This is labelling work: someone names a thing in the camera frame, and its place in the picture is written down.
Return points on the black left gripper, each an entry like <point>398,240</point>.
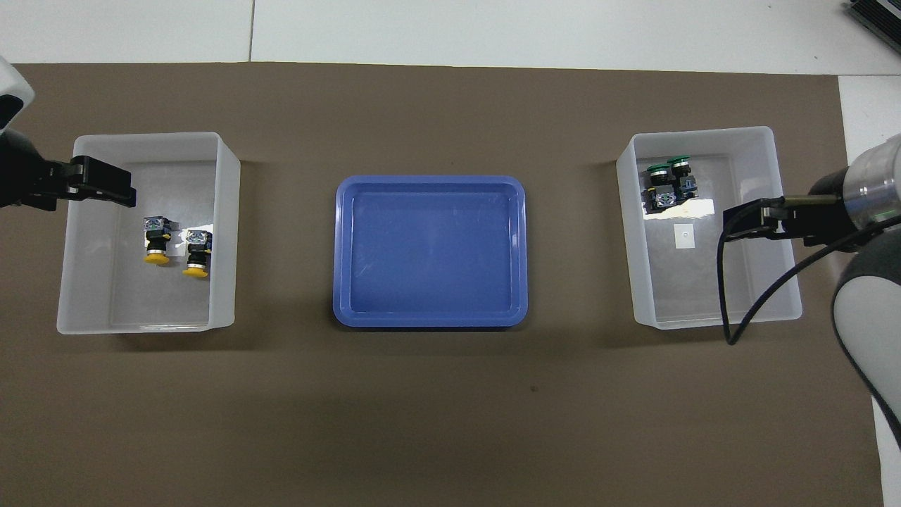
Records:
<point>21,176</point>

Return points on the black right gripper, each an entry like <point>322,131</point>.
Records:
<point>823,222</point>

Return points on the yellow push button switch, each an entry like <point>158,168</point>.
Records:
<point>198,246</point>
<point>156,243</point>

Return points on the green push button switch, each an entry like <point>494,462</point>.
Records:
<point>662,197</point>
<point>684,184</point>

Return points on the translucent white plastic box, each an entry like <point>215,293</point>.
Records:
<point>704,289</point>
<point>91,282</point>

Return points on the dark ribbed device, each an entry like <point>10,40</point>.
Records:
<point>880,17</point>

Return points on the blue plastic tray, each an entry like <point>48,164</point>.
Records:
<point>429,253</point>

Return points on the brown paper table mat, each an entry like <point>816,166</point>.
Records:
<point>422,422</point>

